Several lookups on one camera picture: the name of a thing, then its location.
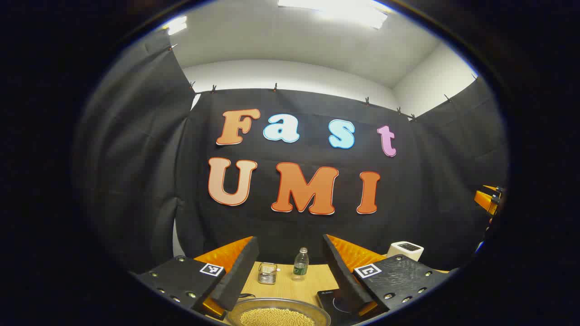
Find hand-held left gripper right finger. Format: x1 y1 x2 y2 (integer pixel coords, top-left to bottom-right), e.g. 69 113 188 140
323 234 458 317

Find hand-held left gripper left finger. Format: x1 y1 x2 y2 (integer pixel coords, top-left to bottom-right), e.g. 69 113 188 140
131 235 260 321

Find stainless steel pot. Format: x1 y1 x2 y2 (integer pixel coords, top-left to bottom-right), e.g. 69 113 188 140
227 297 331 326

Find black induction cooktop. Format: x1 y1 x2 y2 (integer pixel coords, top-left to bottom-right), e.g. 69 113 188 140
316 288 363 325

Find clear plastic water bottle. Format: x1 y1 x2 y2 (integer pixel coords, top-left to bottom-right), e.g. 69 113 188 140
293 247 310 281

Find pile of soybeans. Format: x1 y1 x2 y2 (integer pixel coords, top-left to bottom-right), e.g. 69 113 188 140
240 308 315 326

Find white toaster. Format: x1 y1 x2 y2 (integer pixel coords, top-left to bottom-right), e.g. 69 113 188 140
387 241 425 262

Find black backdrop cloth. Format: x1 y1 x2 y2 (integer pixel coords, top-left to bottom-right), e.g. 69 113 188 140
72 29 508 277

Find row of black cloth clips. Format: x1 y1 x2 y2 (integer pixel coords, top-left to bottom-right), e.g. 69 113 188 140
169 43 479 122

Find large ceiling light panel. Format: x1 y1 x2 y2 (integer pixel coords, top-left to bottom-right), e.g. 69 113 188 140
277 0 389 30

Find small ceiling light panel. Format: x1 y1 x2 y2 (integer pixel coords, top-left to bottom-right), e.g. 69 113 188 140
163 16 188 36

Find metal wire holder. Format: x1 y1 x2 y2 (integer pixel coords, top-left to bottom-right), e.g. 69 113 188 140
258 262 278 285

